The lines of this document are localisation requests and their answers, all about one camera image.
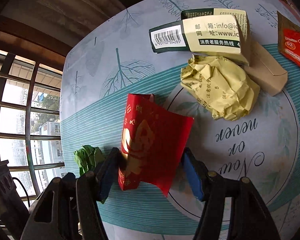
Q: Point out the leaf-print white blue tablecloth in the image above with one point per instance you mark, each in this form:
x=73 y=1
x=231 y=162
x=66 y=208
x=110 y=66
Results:
x=175 y=111

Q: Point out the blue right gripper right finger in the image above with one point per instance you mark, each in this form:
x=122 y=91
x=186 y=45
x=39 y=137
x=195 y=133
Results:
x=196 y=172

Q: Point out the green paper ball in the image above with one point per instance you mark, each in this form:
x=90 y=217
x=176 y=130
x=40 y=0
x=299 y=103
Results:
x=87 y=158

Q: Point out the window with metal bars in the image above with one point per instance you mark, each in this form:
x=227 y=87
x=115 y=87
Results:
x=31 y=65

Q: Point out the small orange red sachet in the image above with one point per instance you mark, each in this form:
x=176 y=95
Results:
x=288 y=38

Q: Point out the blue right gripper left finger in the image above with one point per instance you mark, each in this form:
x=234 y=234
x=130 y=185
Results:
x=106 y=174

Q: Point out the red paper envelope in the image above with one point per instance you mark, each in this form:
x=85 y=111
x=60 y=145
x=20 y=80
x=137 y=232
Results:
x=152 y=143

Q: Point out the green white cardboard box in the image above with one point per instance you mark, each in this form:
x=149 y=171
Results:
x=212 y=31

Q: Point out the crumpled yellow paper ball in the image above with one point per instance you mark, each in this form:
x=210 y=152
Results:
x=220 y=86

